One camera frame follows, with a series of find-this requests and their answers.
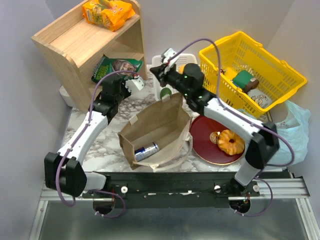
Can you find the orange fruit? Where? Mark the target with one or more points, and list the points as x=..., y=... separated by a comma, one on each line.
x=181, y=69

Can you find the white plastic basket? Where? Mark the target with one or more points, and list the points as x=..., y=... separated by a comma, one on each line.
x=184, y=58

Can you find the green box in basket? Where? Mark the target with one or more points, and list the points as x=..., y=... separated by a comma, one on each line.
x=242, y=79

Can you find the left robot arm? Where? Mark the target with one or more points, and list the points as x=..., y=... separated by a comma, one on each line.
x=63, y=170

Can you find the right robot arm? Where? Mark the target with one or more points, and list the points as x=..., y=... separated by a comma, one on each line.
x=261, y=138

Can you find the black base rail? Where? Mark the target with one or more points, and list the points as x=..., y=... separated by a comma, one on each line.
x=142, y=190

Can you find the wooden shelf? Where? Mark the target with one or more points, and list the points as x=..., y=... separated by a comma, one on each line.
x=72, y=47

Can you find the glazed ring doughnut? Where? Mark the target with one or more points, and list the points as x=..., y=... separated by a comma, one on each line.
x=230, y=143

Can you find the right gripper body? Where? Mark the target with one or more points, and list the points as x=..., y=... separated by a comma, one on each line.
x=173, y=79

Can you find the red round plate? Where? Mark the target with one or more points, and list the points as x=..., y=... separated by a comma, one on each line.
x=205, y=133

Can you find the white cartoon packet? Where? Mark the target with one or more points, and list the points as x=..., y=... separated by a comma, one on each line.
x=260, y=98

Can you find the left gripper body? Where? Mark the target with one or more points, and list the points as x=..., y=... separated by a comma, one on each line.
x=124, y=91

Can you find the brown paper bag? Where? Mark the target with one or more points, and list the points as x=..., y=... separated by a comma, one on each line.
x=164, y=123

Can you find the orange snack packet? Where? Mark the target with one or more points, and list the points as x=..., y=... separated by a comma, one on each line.
x=111, y=14

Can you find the green avocado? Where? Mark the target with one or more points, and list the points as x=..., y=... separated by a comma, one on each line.
x=165, y=92

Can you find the light blue plastic bag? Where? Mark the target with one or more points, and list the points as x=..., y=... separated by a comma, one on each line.
x=295, y=130

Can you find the yellow shopping basket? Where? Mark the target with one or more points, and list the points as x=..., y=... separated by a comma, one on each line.
x=221, y=62

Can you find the green snack packet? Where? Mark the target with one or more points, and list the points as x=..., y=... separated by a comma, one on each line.
x=108, y=65

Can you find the blue silver drink can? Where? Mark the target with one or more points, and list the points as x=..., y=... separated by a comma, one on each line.
x=146, y=151

